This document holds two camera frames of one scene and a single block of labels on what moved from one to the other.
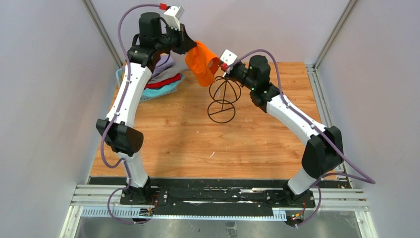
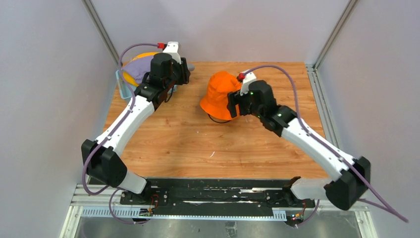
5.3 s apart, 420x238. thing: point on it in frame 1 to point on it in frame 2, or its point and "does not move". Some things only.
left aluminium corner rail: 90,6 does not move
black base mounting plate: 219,193 does not move
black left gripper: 184,43 to 183,72
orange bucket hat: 202,63 to 220,85
